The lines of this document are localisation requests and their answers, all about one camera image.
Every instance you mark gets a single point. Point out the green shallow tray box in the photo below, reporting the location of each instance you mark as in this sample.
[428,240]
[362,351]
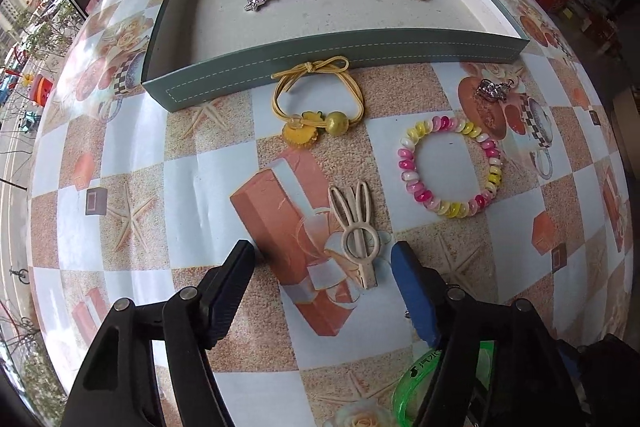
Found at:
[204,49]

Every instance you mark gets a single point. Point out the beige bunny hair clip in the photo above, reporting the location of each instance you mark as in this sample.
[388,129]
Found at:
[361,244]

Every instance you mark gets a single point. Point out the green translucent bangle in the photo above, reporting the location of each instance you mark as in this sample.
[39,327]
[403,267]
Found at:
[413,385]

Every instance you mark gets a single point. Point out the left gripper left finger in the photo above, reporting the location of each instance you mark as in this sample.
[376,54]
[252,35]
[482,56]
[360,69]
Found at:
[199,316]

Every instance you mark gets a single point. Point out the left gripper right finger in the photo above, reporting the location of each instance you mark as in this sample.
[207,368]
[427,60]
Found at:
[429,300]

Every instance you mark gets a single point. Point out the checkered patterned tablecloth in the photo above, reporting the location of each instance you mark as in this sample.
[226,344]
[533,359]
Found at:
[522,203]

